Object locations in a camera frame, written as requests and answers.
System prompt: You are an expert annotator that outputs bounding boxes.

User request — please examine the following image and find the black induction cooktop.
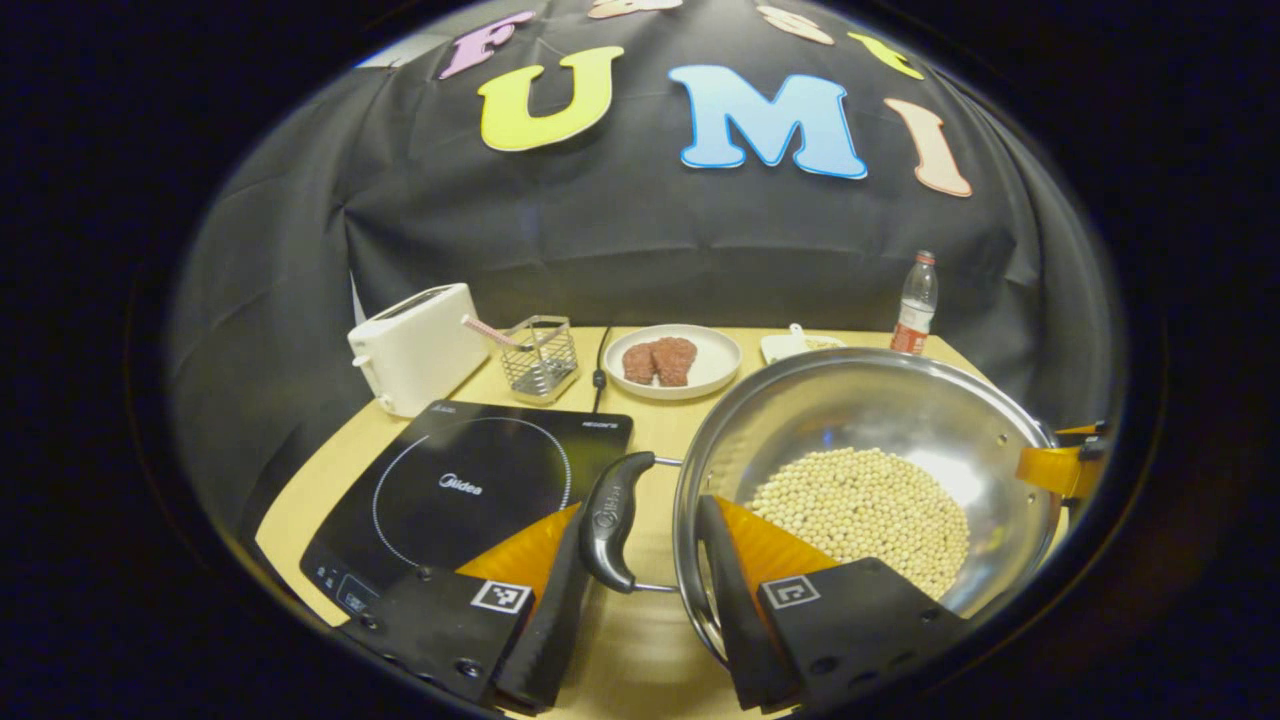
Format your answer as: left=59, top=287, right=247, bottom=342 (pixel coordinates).
left=300, top=400, right=634, bottom=626

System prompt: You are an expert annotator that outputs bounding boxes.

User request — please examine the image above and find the black backdrop cloth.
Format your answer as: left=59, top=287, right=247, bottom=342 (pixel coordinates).
left=165, top=0, right=1121, bottom=561

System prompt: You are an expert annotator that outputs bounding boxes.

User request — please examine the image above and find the pink striped straw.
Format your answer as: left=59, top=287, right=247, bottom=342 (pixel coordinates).
left=462, top=315, right=521, bottom=348

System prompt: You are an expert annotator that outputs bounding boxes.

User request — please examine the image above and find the clear red label water bottle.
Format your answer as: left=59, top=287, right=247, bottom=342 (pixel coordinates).
left=890, top=250, right=939, bottom=356

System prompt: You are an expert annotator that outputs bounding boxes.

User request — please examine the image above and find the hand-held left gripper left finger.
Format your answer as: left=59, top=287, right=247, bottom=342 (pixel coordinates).
left=335, top=503, right=601, bottom=713

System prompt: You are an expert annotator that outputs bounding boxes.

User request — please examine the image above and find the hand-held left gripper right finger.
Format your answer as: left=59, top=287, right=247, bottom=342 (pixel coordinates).
left=697, top=495, right=966, bottom=713

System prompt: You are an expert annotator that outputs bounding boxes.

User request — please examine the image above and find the wire mesh basket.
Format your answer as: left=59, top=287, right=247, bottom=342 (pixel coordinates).
left=498, top=316, right=581, bottom=404

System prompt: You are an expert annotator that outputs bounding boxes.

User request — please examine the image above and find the stainless steel pot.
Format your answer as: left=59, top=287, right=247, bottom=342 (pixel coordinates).
left=580, top=347, right=1061, bottom=666

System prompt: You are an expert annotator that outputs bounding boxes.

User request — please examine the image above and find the white round plate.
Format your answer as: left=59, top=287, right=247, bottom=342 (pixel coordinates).
left=603, top=324, right=743, bottom=401

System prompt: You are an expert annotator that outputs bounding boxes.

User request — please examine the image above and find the white divided bean dish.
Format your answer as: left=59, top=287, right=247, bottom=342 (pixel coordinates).
left=760, top=323, right=846, bottom=364

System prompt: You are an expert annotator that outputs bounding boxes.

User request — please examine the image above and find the white toaster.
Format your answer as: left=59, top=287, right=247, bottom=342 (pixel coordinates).
left=347, top=283, right=491, bottom=418

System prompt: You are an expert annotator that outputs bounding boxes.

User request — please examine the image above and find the pile of soybeans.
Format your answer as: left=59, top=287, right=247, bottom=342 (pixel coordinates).
left=745, top=447, right=971, bottom=601

